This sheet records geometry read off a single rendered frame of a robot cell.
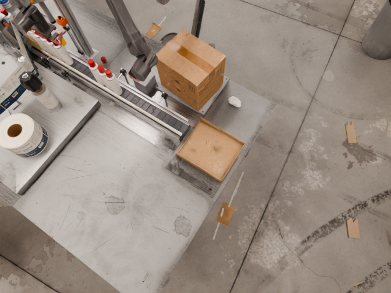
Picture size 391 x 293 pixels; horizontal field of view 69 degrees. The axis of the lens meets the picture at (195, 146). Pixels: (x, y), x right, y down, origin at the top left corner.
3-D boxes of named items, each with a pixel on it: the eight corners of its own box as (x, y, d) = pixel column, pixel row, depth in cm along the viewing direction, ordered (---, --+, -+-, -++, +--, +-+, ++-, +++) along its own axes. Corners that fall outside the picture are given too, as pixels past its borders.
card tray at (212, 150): (176, 154, 160) (175, 152, 156) (201, 120, 168) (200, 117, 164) (220, 182, 153) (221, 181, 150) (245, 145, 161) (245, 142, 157)
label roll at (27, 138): (13, 129, 163) (-5, 117, 150) (48, 121, 164) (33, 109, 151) (13, 161, 156) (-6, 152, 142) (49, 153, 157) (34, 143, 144)
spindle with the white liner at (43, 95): (43, 107, 168) (11, 78, 140) (54, 96, 170) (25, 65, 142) (54, 114, 166) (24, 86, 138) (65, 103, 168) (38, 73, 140)
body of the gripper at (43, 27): (49, 38, 135) (41, 26, 128) (32, 31, 137) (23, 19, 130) (57, 28, 137) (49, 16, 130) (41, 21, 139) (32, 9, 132)
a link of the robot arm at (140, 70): (143, 39, 117) (132, 43, 124) (128, 60, 114) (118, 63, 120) (162, 60, 125) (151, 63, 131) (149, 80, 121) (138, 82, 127)
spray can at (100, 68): (105, 89, 171) (93, 68, 152) (111, 82, 173) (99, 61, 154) (112, 93, 170) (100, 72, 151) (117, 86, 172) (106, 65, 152)
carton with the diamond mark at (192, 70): (160, 84, 175) (153, 56, 150) (185, 60, 181) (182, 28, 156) (198, 111, 167) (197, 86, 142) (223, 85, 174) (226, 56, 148)
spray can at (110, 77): (112, 93, 170) (100, 72, 151) (117, 86, 172) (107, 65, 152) (118, 97, 169) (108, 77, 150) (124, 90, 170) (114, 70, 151)
